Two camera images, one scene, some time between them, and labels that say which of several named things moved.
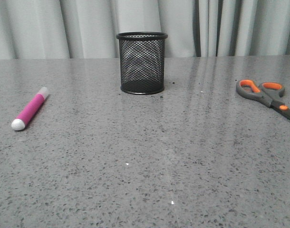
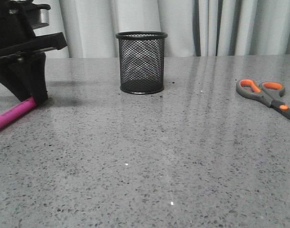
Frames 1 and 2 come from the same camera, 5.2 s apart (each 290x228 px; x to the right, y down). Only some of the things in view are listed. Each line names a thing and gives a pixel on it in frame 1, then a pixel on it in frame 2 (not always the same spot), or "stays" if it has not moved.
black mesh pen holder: [142, 61] stays
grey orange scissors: [268, 93] stays
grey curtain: [87, 29] stays
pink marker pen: [30, 110] → [22, 107]
